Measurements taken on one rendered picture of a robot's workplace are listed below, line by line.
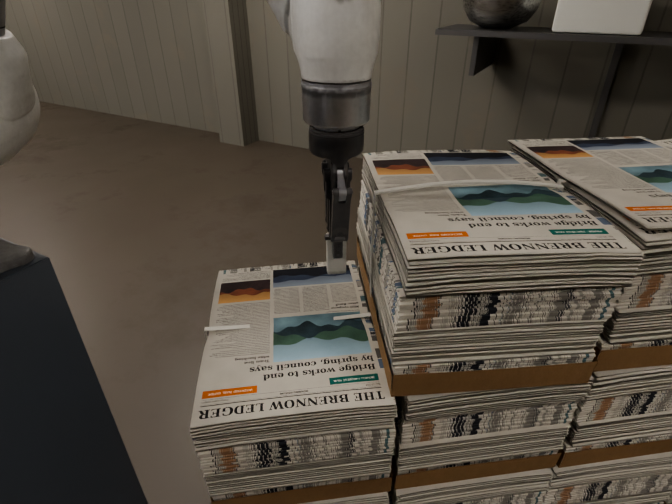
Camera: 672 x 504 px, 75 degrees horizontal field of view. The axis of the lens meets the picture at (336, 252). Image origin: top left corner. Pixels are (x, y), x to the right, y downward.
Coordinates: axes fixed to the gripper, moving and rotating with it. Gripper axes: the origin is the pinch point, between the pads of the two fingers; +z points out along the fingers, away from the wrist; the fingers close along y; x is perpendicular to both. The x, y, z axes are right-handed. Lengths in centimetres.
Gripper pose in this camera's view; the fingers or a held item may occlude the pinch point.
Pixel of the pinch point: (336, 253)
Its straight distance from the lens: 69.1
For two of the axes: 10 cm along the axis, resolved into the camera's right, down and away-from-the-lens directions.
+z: 0.0, 8.5, 5.2
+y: -1.4, -5.1, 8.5
